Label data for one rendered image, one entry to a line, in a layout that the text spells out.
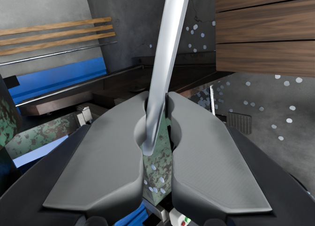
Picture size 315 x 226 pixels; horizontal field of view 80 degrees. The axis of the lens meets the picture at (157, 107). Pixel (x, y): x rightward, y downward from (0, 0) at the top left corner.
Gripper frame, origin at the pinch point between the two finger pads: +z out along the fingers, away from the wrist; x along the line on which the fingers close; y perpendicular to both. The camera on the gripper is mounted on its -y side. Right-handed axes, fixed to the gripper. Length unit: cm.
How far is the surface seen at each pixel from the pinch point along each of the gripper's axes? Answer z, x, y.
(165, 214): 34, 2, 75
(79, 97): 73, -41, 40
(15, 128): 29, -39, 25
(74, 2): 186, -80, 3
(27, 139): 49, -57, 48
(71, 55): 165, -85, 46
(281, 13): 44, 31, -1
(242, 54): 49, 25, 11
